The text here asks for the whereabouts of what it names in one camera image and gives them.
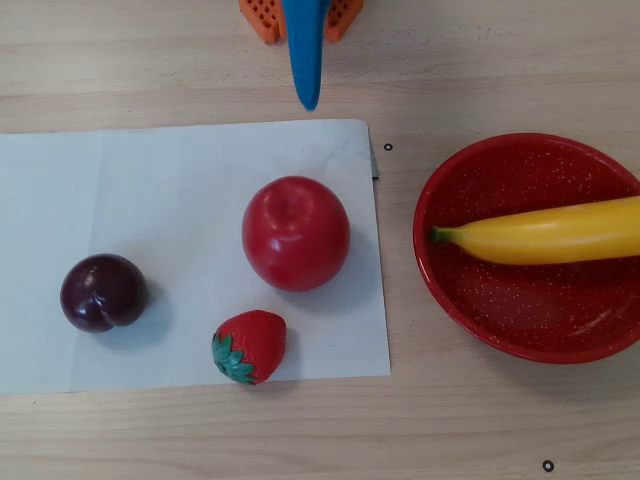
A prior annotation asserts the yellow toy banana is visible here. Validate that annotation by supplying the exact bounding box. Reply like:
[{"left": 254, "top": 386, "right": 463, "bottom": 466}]
[{"left": 429, "top": 195, "right": 640, "bottom": 267}]

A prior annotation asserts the dark purple toy plum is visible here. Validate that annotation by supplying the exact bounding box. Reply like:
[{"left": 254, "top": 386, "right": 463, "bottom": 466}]
[{"left": 59, "top": 253, "right": 150, "bottom": 334}]

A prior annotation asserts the red speckled bowl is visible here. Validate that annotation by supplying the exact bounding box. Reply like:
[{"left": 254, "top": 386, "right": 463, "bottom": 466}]
[{"left": 412, "top": 132, "right": 640, "bottom": 365}]

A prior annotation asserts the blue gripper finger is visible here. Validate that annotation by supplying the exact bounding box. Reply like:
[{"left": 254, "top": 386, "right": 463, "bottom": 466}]
[{"left": 281, "top": 0, "right": 333, "bottom": 113}]

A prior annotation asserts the white paper sheet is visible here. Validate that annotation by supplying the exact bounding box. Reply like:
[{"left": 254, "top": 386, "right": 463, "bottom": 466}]
[{"left": 0, "top": 118, "right": 393, "bottom": 397}]

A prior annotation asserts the red toy apple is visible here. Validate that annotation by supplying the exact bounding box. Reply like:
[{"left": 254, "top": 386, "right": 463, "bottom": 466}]
[{"left": 241, "top": 175, "right": 352, "bottom": 294}]

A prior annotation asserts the red toy strawberry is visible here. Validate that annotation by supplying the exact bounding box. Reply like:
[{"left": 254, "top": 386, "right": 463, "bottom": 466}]
[{"left": 210, "top": 309, "right": 288, "bottom": 387}]

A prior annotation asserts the orange robot base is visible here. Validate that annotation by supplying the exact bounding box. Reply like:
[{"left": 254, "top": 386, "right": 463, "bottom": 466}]
[{"left": 238, "top": 0, "right": 365, "bottom": 46}]

